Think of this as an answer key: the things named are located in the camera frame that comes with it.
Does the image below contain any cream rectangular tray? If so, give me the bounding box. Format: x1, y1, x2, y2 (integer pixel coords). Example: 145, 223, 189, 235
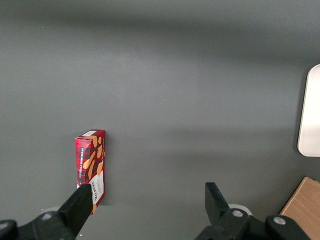
297, 63, 320, 158

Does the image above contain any red tartan shortbread box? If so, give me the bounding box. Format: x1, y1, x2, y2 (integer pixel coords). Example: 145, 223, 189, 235
74, 129, 106, 217

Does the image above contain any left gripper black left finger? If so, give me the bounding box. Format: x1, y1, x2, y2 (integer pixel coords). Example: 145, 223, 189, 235
0, 183, 93, 240

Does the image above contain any wooden drawer cabinet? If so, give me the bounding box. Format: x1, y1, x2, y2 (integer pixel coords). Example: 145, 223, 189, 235
279, 175, 320, 240

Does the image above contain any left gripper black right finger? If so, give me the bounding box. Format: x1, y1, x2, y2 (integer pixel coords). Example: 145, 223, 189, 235
193, 181, 311, 240

